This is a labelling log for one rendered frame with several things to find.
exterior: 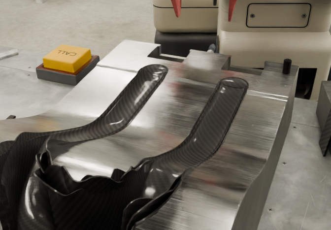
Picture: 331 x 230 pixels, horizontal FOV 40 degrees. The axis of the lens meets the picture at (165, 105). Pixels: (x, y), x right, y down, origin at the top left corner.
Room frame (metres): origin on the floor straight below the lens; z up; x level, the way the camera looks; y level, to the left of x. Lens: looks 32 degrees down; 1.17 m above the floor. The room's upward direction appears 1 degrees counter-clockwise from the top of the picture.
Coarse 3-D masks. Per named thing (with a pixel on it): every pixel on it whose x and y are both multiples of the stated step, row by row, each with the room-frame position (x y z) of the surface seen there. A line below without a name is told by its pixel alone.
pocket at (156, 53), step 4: (156, 48) 0.61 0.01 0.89; (160, 48) 0.62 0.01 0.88; (152, 52) 0.60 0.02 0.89; (156, 52) 0.61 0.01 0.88; (160, 52) 0.62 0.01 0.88; (148, 56) 0.59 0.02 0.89; (152, 56) 0.60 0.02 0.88; (156, 56) 0.61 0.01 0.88; (160, 56) 0.62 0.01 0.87; (164, 56) 0.61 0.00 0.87; (168, 56) 0.61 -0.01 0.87; (172, 56) 0.61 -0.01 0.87; (176, 56) 0.61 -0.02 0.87; (168, 60) 0.61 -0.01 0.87; (172, 60) 0.61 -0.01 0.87; (176, 60) 0.61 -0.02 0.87; (180, 60) 0.60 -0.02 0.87
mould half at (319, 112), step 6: (324, 84) 0.55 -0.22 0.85; (330, 84) 0.55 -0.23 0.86; (324, 90) 0.54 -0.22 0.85; (330, 90) 0.54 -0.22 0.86; (324, 96) 0.54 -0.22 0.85; (330, 96) 0.52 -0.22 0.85; (318, 102) 0.56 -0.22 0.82; (324, 102) 0.53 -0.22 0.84; (330, 102) 0.51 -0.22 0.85; (318, 108) 0.55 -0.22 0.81; (324, 108) 0.53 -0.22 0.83; (330, 108) 0.50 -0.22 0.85; (318, 114) 0.55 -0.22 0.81; (324, 114) 0.52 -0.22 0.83; (324, 120) 0.52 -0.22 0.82; (324, 126) 0.51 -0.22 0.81; (330, 144) 0.47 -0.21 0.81; (330, 150) 0.47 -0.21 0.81
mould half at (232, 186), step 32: (128, 64) 0.56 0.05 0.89; (160, 64) 0.56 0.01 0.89; (192, 64) 0.56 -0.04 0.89; (96, 96) 0.49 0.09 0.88; (160, 96) 0.48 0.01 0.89; (192, 96) 0.48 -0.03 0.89; (256, 96) 0.47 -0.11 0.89; (288, 96) 0.47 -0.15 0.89; (0, 128) 0.36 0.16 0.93; (32, 128) 0.37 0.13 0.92; (64, 128) 0.39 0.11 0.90; (128, 128) 0.42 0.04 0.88; (160, 128) 0.42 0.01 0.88; (256, 128) 0.41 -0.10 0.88; (288, 128) 0.52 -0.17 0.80; (64, 160) 0.30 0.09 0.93; (96, 160) 0.30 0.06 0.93; (128, 160) 0.30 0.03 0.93; (224, 160) 0.34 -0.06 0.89; (256, 160) 0.35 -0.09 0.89; (192, 192) 0.26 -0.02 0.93; (224, 192) 0.26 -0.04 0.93; (256, 192) 0.31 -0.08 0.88; (160, 224) 0.23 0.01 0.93; (192, 224) 0.23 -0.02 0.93; (224, 224) 0.22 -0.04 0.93; (256, 224) 0.33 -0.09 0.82
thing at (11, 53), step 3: (6, 51) 0.73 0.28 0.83; (9, 51) 0.73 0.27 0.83; (12, 51) 0.74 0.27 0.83; (15, 51) 0.74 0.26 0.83; (0, 54) 0.72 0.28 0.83; (3, 54) 0.72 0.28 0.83; (6, 54) 0.73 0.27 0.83; (9, 54) 0.73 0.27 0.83; (12, 54) 0.73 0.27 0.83; (15, 54) 0.74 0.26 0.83; (18, 54) 0.74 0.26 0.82; (0, 57) 0.72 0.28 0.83; (3, 57) 0.72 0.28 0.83; (6, 57) 0.73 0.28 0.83; (9, 57) 0.73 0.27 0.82; (0, 60) 0.72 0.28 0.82
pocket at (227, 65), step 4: (228, 60) 0.57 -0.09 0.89; (224, 64) 0.56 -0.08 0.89; (228, 64) 0.58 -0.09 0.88; (224, 68) 0.56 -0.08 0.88; (228, 68) 0.58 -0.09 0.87; (232, 68) 0.57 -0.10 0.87; (236, 68) 0.57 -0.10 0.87; (240, 68) 0.57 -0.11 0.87; (244, 68) 0.57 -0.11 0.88; (248, 68) 0.57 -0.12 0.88; (252, 68) 0.57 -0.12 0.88; (244, 72) 0.57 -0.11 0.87; (248, 72) 0.56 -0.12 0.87; (252, 72) 0.56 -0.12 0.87; (256, 72) 0.56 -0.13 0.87; (260, 72) 0.56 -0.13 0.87
